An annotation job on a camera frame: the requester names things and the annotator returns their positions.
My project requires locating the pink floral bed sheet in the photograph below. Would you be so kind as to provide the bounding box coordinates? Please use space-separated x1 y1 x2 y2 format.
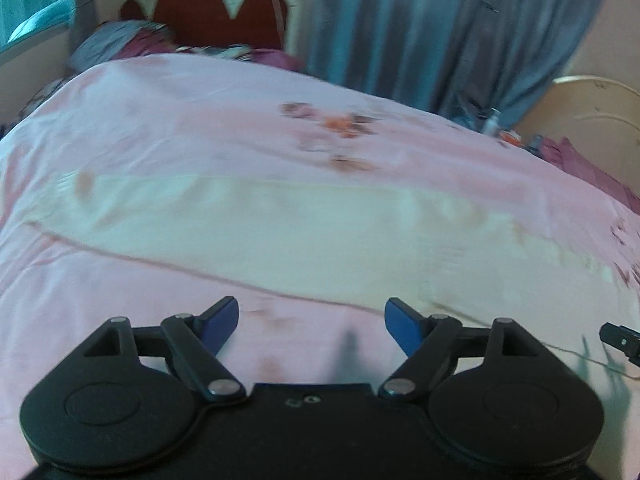
0 52 640 480

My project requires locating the blue-grey curtain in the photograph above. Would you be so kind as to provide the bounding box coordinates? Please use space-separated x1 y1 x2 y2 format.
306 0 613 131

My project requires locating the teal window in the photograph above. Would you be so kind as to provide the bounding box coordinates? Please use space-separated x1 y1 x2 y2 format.
0 0 77 65

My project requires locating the red headboard with white trim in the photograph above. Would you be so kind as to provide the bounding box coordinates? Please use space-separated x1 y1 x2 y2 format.
119 0 301 56

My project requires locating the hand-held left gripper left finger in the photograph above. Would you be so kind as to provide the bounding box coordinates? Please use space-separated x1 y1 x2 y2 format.
83 296 247 403

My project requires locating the purple bed cloth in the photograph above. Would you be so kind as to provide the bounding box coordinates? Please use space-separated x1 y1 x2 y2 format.
536 135 640 207

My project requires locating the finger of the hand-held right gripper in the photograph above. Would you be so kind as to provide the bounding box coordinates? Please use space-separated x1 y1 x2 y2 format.
600 322 640 367

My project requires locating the purple floral pillow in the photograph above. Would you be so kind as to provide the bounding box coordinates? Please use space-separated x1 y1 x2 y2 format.
175 44 307 74

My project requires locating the cream metal headboard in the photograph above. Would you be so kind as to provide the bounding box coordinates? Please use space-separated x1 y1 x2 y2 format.
512 76 640 191

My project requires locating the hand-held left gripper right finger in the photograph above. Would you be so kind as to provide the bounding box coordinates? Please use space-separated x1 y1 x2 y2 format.
378 297 545 402

